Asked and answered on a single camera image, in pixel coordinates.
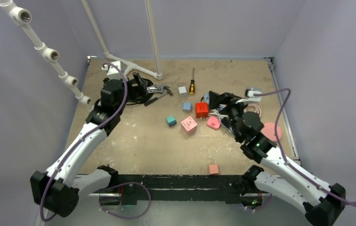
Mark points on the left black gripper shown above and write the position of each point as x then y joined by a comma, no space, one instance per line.
136,76

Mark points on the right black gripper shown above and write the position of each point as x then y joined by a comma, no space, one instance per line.
218,100

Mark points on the red cube socket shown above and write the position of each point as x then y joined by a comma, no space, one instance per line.
201,110

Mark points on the light blue small adapter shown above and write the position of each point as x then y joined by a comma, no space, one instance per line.
187,107

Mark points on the grey small adapter block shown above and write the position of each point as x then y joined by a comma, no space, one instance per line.
182,91

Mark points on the pink socket block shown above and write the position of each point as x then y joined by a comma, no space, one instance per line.
189,125

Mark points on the teal small block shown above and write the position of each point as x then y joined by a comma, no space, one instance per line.
171,121

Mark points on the salmon pink small adapter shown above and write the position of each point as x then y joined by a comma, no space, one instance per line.
213,169

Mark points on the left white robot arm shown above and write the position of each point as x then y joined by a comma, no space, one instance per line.
58,189

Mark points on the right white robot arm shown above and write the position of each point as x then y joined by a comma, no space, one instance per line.
275,173

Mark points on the pink square small box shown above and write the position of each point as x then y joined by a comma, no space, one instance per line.
213,122

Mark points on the yellow black screwdriver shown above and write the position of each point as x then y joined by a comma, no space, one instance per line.
192,82

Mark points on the pink round disc charger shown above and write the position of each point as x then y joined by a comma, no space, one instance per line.
272,131

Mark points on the red handled adjustable wrench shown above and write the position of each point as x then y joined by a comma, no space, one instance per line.
157,88

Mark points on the black handled hammer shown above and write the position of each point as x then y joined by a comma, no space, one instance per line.
166,91

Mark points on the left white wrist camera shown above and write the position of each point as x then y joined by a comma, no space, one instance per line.
112,73

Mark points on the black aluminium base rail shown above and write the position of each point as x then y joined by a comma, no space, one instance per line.
230,189

